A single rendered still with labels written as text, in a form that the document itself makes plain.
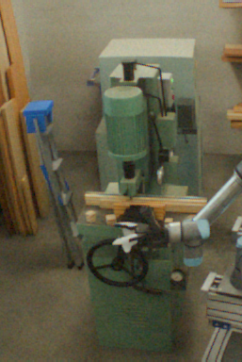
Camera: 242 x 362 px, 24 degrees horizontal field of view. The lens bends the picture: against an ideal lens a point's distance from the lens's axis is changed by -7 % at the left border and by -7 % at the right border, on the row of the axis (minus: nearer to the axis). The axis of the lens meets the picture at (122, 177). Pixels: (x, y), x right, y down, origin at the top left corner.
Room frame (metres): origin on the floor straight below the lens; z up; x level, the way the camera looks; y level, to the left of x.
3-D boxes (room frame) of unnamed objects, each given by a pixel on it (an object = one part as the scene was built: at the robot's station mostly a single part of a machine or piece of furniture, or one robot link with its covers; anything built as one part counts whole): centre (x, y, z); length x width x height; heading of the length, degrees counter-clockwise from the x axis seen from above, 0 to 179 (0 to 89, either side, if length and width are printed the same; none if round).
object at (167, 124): (2.61, -0.23, 1.23); 0.09 x 0.08 x 0.15; 165
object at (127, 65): (2.58, -0.07, 1.54); 0.08 x 0.08 x 0.17; 75
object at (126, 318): (2.56, -0.06, 0.36); 0.58 x 0.45 x 0.71; 165
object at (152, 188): (2.72, -0.10, 1.16); 0.22 x 0.22 x 0.72; 75
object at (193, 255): (1.76, -0.24, 1.12); 0.11 x 0.08 x 0.11; 179
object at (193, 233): (1.74, -0.24, 1.21); 0.11 x 0.08 x 0.09; 89
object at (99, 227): (2.32, -0.07, 0.87); 0.61 x 0.30 x 0.06; 75
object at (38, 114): (3.27, 0.43, 0.58); 0.27 x 0.25 x 1.16; 78
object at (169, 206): (2.41, -0.17, 0.92); 0.60 x 0.02 x 0.04; 75
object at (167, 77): (2.72, -0.25, 1.40); 0.10 x 0.06 x 0.16; 165
